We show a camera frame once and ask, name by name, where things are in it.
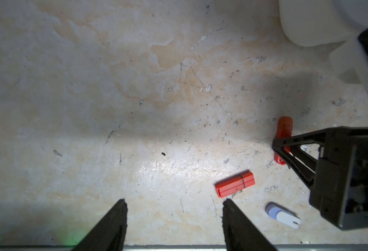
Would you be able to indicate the white plastic storage box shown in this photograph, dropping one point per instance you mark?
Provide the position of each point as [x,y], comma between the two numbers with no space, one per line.
[313,23]

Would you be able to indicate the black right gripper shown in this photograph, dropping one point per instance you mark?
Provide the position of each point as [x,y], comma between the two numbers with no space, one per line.
[338,179]

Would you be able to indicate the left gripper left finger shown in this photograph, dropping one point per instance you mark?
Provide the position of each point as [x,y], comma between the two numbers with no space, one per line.
[109,233]

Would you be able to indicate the white blue usb drive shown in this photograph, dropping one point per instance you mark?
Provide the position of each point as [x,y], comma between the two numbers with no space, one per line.
[282,215]

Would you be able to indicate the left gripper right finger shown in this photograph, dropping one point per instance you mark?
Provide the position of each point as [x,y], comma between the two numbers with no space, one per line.
[239,232]

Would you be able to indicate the red rectangular usb drive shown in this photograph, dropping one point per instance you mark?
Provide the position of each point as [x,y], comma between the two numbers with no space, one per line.
[234,184]

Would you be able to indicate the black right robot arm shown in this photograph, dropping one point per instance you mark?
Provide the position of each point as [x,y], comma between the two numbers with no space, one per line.
[350,63]

